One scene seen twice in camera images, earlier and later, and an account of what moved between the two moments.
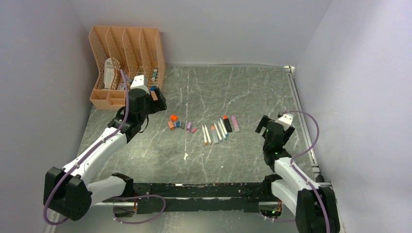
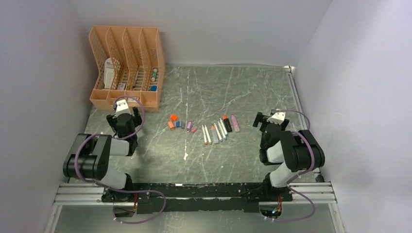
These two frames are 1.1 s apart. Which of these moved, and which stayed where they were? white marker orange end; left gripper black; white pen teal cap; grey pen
Moved: left gripper black
Stayed: white marker orange end; grey pen; white pen teal cap
